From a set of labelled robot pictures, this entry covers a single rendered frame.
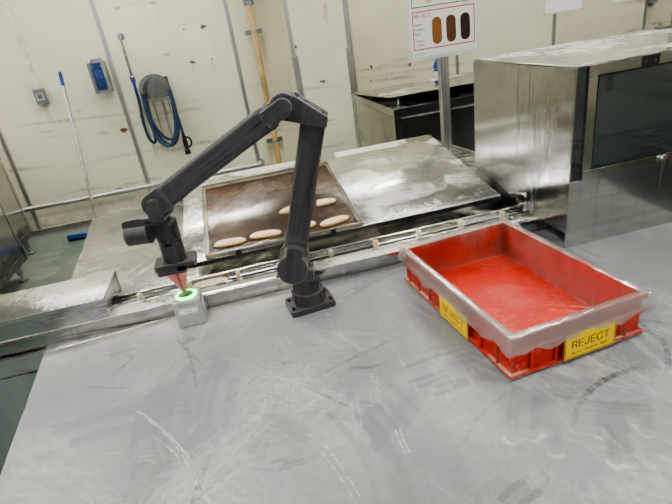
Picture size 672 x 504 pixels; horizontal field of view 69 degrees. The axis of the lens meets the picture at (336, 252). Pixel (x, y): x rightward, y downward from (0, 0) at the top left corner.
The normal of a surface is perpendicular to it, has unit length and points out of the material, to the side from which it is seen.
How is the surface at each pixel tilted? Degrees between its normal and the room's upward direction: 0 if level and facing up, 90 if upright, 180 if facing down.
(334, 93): 90
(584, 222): 90
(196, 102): 90
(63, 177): 90
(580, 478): 0
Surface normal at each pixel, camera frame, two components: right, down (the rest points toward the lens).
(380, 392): -0.14, -0.90
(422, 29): 0.17, 0.39
